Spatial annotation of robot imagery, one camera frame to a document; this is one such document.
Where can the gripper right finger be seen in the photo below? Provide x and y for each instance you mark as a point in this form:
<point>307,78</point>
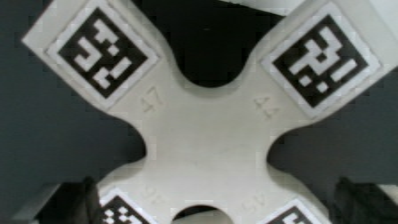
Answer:
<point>364,203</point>

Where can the white marker sheet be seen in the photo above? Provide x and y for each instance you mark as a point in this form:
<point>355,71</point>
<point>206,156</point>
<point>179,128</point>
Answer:
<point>279,7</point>

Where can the white cross-shaped table base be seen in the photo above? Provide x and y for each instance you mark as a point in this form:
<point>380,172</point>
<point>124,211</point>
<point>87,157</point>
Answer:
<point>208,127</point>

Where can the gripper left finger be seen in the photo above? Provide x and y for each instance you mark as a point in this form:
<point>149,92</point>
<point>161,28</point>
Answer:
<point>62,205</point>

